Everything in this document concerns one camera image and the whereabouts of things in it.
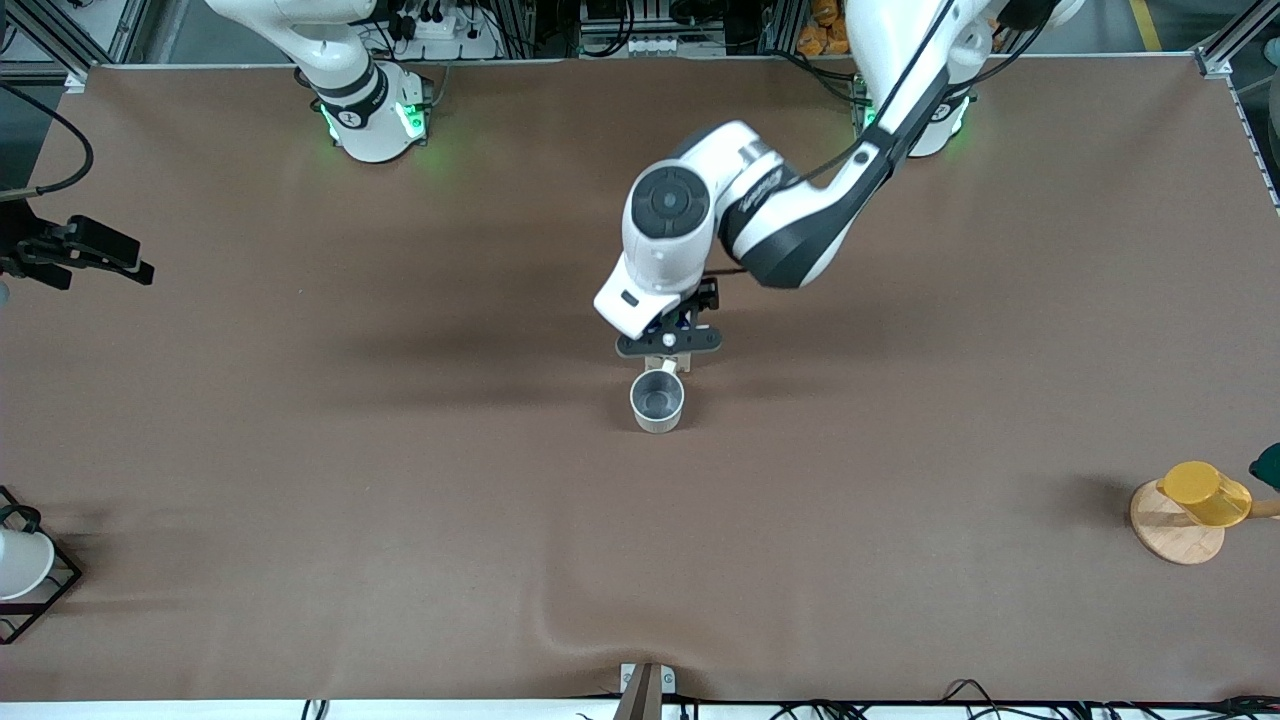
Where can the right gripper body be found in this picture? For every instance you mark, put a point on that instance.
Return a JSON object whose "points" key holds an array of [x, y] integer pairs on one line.
{"points": [[40, 247]]}

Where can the beige mug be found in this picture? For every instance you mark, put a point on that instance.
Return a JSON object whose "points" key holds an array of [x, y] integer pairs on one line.
{"points": [[657, 400]]}

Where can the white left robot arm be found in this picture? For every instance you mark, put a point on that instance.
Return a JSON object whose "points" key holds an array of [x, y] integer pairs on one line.
{"points": [[790, 215]]}

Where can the white cup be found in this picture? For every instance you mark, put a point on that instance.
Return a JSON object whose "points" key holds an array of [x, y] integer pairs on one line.
{"points": [[22, 565]]}

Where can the yellow plastic cup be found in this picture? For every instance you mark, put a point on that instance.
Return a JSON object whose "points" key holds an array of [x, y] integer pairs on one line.
{"points": [[1205, 492]]}

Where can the dark green cup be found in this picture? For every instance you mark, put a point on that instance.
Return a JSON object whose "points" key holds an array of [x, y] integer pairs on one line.
{"points": [[1268, 467]]}

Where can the small white power strip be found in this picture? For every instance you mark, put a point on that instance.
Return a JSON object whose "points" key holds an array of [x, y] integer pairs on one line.
{"points": [[660, 45]]}

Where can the orange packaged snacks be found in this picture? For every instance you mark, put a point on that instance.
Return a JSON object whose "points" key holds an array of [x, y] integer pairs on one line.
{"points": [[822, 30]]}

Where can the white power strip with plugs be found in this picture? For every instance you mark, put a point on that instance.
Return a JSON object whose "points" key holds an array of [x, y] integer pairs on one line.
{"points": [[445, 28]]}

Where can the round wooden mug stand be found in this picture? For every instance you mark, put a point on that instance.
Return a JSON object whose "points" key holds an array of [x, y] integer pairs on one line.
{"points": [[1170, 538]]}

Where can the aluminium frame post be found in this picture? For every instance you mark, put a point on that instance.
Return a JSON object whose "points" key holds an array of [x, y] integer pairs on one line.
{"points": [[60, 50], [1225, 55]]}

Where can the grey metal table bracket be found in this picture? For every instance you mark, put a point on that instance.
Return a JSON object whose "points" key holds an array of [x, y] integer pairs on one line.
{"points": [[645, 685]]}

